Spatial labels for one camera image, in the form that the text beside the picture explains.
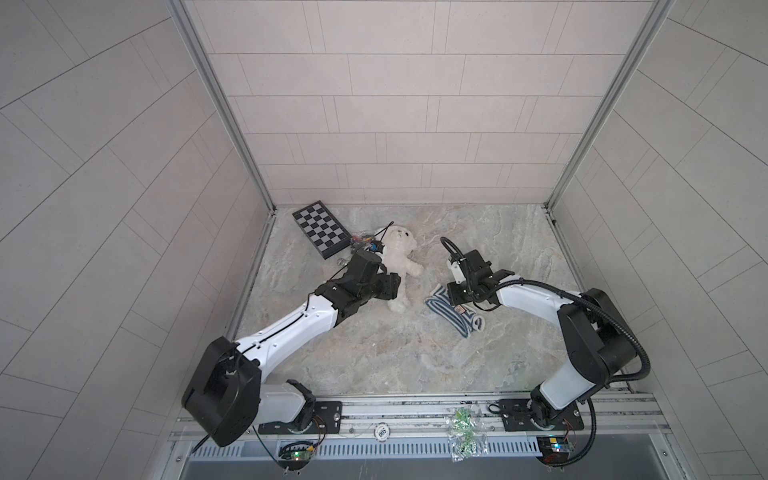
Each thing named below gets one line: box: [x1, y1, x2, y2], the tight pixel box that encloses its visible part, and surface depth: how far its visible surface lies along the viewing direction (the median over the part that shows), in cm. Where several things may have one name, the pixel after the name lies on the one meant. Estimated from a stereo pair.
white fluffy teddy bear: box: [379, 225, 424, 313], surface depth 96 cm
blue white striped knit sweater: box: [424, 285, 485, 338], surface depth 88 cm
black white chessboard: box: [292, 200, 352, 260], surface depth 107 cm
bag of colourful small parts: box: [351, 235, 377, 251], surface depth 107 cm
